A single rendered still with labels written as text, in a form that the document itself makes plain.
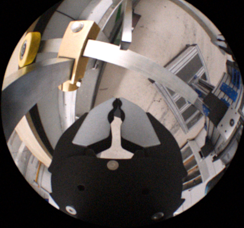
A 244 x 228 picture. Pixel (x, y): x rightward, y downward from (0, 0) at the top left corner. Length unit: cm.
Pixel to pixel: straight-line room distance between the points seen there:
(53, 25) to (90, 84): 31
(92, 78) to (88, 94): 7
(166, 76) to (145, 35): 94
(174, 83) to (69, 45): 20
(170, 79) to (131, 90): 92
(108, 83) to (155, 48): 69
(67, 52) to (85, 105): 26
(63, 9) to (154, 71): 40
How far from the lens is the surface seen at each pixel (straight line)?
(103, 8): 48
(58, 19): 39
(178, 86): 18
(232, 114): 44
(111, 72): 101
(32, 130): 39
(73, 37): 16
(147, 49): 104
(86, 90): 34
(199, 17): 30
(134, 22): 33
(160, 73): 16
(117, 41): 30
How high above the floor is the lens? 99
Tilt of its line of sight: 59 degrees down
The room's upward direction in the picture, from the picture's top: 178 degrees clockwise
